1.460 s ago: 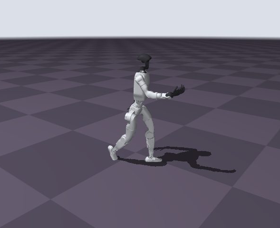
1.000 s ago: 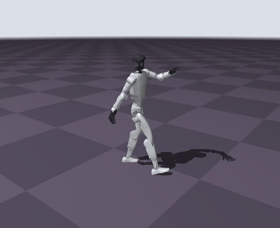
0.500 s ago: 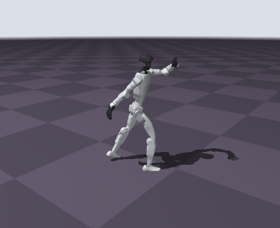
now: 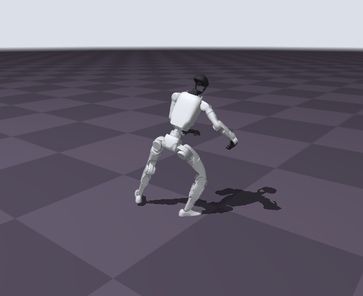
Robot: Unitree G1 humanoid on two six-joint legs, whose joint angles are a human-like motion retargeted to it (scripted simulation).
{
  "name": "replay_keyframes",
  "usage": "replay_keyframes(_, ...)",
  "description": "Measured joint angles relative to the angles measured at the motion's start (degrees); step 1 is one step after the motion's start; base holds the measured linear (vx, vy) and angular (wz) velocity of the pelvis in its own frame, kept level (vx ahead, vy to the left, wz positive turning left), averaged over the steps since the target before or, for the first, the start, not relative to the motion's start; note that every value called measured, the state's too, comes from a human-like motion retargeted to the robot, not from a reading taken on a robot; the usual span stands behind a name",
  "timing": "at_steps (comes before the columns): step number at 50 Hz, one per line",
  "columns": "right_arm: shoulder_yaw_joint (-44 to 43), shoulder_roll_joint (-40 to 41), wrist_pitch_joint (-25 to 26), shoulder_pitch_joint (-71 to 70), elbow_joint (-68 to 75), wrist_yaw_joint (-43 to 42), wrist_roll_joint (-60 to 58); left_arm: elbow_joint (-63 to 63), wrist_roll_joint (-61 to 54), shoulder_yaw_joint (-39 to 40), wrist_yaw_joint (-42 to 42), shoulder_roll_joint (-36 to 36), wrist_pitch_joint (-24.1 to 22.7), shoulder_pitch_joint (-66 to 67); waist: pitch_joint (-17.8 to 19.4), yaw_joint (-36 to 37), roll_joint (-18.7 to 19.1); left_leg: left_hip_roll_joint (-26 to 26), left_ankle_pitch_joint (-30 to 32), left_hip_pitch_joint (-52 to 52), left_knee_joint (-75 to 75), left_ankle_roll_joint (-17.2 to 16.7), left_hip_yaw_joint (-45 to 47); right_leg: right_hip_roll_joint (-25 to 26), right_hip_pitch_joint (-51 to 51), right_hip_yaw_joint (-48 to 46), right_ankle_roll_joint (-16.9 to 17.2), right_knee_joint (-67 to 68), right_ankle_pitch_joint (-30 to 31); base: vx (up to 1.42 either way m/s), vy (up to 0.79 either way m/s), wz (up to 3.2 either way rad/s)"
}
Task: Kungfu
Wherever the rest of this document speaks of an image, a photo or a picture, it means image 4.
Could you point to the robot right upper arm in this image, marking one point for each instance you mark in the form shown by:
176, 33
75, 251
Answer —
204, 106

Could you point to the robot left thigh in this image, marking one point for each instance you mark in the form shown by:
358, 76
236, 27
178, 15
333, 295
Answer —
155, 152

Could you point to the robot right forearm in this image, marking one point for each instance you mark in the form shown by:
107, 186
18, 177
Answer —
228, 133

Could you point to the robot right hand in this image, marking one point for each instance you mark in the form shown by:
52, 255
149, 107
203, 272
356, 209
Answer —
231, 145

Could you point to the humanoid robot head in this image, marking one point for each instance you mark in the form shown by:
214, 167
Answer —
200, 80

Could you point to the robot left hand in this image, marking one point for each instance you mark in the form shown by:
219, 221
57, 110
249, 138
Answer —
191, 131

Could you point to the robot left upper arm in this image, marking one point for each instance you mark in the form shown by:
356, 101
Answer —
174, 98

